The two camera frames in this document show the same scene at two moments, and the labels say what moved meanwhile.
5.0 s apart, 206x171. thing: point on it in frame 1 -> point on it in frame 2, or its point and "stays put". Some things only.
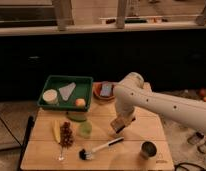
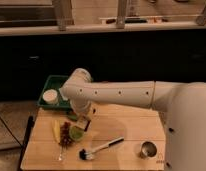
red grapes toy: (66, 135) stays put
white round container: (50, 96) stays put
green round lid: (76, 116) stays put
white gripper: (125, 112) -> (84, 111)
